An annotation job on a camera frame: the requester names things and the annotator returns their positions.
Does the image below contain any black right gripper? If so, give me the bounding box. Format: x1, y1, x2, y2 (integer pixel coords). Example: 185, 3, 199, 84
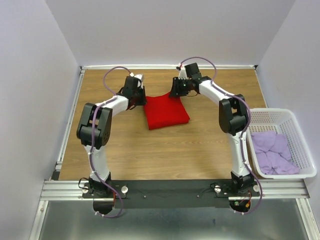
167, 77, 191, 98

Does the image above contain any red t-shirt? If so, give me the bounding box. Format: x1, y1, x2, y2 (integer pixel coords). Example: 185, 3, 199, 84
143, 92, 190, 130

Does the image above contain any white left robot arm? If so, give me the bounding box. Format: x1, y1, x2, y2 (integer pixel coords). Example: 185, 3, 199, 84
76, 87, 147, 198

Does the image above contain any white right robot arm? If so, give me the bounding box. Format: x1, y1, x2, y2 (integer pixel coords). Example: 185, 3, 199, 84
169, 76, 255, 196

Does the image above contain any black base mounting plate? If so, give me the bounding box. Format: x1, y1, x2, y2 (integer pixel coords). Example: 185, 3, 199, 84
78, 179, 260, 210

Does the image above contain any lavender t-shirt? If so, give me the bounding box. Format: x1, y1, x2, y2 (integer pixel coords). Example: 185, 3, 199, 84
250, 130, 300, 175

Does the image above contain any white plastic laundry basket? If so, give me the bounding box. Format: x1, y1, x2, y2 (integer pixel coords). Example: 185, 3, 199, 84
247, 108, 317, 179

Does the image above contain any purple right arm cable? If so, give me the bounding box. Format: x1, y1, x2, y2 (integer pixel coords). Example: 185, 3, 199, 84
176, 56, 264, 216

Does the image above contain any aluminium frame rail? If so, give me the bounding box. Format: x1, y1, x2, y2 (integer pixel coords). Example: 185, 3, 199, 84
40, 179, 310, 201

